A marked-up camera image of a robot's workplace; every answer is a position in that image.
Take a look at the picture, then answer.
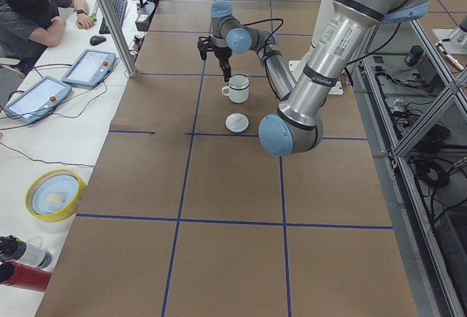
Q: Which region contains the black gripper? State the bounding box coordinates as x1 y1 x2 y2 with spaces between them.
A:
213 47 231 82

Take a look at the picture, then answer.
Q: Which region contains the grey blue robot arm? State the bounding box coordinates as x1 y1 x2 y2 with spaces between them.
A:
209 0 429 156

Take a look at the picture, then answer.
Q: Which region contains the white enamel mug blue rim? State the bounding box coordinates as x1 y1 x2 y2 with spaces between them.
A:
221 84 250 104

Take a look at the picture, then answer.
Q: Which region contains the black keyboard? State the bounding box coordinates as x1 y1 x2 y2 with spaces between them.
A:
99 0 129 35

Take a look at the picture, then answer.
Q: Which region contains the far teach pendant tablet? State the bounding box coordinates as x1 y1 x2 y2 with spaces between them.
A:
61 49 117 88

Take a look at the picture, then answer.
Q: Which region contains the teach pendant tablet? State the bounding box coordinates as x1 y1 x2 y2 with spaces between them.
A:
4 76 72 124
61 49 117 88

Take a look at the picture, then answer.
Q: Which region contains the black computer mouse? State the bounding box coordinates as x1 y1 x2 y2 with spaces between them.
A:
89 35 107 46

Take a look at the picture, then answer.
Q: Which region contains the near teach pendant tablet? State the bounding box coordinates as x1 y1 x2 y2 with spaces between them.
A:
4 76 72 124

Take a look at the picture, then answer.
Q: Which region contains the seated person in grey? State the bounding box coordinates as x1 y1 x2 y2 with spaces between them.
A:
1 0 94 75

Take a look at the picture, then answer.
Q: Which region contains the clear bottle black cap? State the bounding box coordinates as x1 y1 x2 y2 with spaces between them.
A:
1 235 52 269

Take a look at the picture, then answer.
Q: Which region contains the red cylinder bottle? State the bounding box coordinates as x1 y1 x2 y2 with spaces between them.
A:
1 261 52 292

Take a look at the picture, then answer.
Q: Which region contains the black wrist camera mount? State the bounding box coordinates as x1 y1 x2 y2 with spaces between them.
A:
197 36 216 61

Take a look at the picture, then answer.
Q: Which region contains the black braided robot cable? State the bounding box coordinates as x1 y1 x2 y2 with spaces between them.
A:
198 18 285 77

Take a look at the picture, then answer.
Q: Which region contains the grey aluminium frame post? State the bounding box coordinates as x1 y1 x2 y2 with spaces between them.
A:
96 0 137 77

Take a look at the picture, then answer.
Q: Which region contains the black pendant cable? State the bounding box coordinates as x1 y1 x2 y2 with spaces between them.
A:
0 64 127 168

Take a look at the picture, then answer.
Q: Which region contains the aluminium frame rack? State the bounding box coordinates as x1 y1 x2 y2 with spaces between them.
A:
354 21 466 316

